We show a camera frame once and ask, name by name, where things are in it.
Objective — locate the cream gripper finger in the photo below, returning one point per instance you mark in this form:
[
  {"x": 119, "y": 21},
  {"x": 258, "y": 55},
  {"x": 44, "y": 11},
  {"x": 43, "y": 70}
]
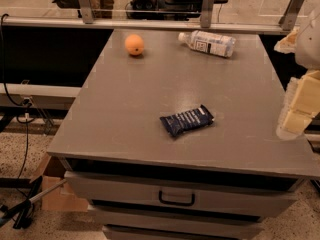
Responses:
[
  {"x": 287, "y": 44},
  {"x": 301, "y": 105}
]

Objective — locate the dark blue rxbar wrapper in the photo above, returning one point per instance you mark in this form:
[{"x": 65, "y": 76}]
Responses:
[{"x": 189, "y": 120}]

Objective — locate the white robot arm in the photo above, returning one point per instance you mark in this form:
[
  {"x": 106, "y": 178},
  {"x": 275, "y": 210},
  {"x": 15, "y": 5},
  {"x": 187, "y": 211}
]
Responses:
[{"x": 307, "y": 52}]

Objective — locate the black wheeled robot base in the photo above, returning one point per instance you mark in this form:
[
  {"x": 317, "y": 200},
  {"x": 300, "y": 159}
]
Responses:
[{"x": 146, "y": 2}]

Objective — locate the clear plastic water bottle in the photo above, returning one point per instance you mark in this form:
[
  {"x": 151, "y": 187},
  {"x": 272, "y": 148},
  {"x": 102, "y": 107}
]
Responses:
[{"x": 209, "y": 43}]

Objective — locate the grey top drawer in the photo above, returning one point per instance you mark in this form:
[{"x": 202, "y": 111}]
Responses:
[{"x": 212, "y": 198}]

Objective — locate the grey drawer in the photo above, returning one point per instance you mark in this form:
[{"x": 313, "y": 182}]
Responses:
[
  {"x": 173, "y": 222},
  {"x": 212, "y": 198},
  {"x": 124, "y": 233}
]

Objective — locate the orange fruit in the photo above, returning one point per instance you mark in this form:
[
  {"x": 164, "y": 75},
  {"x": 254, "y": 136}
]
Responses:
[{"x": 134, "y": 45}]

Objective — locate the grey middle drawer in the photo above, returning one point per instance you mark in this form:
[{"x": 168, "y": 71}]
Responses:
[{"x": 173, "y": 222}]

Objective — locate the grey bottom drawer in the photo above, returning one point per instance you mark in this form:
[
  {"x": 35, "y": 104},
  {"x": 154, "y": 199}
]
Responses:
[{"x": 124, "y": 233}]

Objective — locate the brown cardboard box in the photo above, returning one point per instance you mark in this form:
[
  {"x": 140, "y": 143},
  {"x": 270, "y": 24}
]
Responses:
[{"x": 63, "y": 198}]

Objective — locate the black tripod stand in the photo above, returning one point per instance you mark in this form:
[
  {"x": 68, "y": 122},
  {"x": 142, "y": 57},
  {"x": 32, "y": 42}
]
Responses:
[{"x": 34, "y": 195}]

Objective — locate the metal railing frame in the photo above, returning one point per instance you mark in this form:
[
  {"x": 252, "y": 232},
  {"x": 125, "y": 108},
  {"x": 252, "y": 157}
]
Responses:
[{"x": 238, "y": 16}]

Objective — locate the black drawer handle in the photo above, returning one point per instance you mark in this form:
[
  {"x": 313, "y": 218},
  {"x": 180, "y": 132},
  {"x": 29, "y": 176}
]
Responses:
[{"x": 176, "y": 199}]

